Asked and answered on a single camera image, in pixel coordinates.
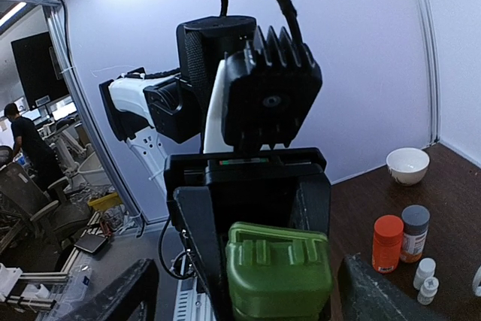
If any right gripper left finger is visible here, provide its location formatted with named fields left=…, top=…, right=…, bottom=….
left=62, top=259, right=159, bottom=320

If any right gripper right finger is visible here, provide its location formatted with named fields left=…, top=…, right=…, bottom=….
left=337, top=255, right=445, bottom=321

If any orange pill bottle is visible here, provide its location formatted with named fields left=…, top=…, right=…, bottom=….
left=371, top=214, right=404, bottom=274

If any grey lid pill bottle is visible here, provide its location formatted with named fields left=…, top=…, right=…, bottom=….
left=400, top=204, right=431, bottom=263

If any white mug yellow inside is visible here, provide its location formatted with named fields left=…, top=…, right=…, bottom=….
left=472, top=266, right=481, bottom=297

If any right aluminium frame post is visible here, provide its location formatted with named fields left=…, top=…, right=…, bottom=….
left=416, top=0, right=440, bottom=145

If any black monitor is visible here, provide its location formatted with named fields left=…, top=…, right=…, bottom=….
left=11, top=32, right=69, bottom=110

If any aluminium front rail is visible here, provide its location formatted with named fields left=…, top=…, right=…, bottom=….
left=169, top=249, right=216, bottom=321

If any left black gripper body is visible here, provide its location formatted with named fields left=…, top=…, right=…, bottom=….
left=164, top=147, right=327, bottom=258

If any small white bowl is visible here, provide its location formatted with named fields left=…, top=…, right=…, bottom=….
left=386, top=147, right=430, bottom=186

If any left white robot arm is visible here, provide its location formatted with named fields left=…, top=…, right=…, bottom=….
left=100, top=16, right=333, bottom=320

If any left aluminium frame post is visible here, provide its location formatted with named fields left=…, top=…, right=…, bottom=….
left=46, top=0, right=147, bottom=238

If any green weekly pill organizer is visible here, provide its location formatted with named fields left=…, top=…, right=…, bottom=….
left=225, top=222, right=334, bottom=320

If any person in black shirt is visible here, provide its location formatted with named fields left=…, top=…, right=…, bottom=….
left=4, top=103, right=64, bottom=200

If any grey office chair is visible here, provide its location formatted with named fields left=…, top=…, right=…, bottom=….
left=1, top=162, right=92, bottom=271

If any shorter small white bottle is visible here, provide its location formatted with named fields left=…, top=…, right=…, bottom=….
left=417, top=277, right=440, bottom=305

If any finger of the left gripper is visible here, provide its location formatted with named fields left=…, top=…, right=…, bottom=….
left=289, top=176, right=331, bottom=236
left=174, top=186, right=234, bottom=320

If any aluminium frame post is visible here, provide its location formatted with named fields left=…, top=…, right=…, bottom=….
left=46, top=0, right=147, bottom=238
left=416, top=0, right=440, bottom=145

